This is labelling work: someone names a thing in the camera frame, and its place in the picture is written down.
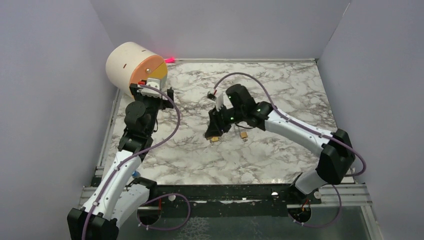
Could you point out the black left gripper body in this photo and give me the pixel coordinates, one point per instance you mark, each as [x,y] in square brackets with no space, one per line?
[153,105]

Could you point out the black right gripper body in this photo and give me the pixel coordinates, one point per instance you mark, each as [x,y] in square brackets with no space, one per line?
[224,118]

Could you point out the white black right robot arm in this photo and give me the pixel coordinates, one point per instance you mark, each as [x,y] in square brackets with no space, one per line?
[332,147]

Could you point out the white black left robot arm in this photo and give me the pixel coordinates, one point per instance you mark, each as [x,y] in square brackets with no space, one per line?
[100,217]

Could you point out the small brass padlock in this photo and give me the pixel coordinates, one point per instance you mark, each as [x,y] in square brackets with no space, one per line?
[242,133]

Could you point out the round cream drawer box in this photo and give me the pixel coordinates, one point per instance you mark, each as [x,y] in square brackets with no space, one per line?
[130,63]

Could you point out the pink marker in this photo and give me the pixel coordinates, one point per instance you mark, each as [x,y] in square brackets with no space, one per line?
[170,60]

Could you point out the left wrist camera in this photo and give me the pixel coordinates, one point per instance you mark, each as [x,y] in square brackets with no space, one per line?
[153,86]

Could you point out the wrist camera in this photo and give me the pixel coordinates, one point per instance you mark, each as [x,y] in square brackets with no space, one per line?
[217,97]
[153,86]

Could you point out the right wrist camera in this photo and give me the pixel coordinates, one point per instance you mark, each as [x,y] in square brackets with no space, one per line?
[217,97]

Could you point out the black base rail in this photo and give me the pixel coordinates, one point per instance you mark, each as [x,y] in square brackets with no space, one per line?
[151,200]

